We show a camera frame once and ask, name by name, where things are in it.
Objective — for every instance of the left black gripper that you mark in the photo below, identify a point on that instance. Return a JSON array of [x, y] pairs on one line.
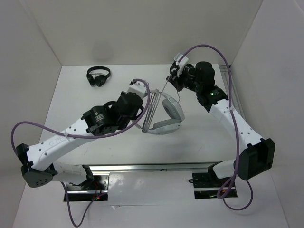
[[134, 118]]

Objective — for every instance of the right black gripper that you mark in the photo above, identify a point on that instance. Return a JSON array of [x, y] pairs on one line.
[[176, 80]]

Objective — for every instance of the white grey headphones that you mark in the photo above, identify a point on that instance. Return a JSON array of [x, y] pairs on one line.
[[164, 116]]

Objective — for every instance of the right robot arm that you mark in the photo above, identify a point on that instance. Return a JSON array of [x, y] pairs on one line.
[[255, 154]]

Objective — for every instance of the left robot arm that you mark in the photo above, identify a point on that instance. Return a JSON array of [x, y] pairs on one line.
[[39, 162]]

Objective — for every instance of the black headphones left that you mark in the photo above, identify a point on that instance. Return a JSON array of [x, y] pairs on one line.
[[95, 78]]

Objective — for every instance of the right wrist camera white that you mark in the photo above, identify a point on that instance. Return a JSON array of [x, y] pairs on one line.
[[180, 61]]

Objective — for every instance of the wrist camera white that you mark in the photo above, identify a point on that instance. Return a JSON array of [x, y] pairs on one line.
[[137, 87], [180, 61]]

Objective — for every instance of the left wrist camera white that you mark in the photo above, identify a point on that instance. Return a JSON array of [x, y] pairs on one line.
[[137, 87]]

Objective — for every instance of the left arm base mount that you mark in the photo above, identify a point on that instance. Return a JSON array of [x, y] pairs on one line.
[[95, 187]]

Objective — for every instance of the aluminium rail front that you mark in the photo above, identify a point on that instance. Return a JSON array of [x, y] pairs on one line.
[[152, 167]]

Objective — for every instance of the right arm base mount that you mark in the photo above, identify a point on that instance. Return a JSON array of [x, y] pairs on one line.
[[205, 187]]

